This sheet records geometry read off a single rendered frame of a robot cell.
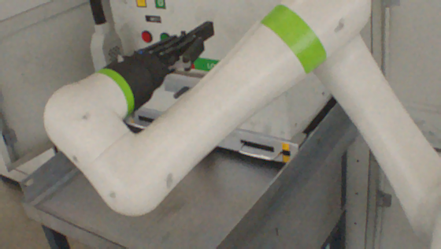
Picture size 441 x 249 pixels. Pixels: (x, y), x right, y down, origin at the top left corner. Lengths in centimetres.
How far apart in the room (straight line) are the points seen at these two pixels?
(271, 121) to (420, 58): 40
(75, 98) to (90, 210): 53
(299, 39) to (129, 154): 30
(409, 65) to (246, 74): 65
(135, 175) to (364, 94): 43
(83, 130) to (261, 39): 29
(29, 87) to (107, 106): 73
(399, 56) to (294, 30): 59
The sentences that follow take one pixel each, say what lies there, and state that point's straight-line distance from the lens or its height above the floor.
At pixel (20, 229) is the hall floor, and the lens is 279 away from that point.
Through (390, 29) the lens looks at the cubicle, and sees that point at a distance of 136.
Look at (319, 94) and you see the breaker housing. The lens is 140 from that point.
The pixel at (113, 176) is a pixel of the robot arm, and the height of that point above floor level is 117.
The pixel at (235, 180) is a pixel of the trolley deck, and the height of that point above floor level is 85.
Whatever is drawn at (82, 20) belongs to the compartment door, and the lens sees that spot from 160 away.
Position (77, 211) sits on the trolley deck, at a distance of 132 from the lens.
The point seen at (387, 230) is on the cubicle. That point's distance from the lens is 170.
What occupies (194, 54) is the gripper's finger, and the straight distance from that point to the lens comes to 101.
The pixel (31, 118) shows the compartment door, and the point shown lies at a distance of 159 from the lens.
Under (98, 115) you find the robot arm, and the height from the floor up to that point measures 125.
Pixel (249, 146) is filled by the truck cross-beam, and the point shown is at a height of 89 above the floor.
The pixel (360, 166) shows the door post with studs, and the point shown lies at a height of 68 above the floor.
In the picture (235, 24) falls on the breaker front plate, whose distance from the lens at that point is 122.
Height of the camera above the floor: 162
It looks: 30 degrees down
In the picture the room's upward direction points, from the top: 7 degrees counter-clockwise
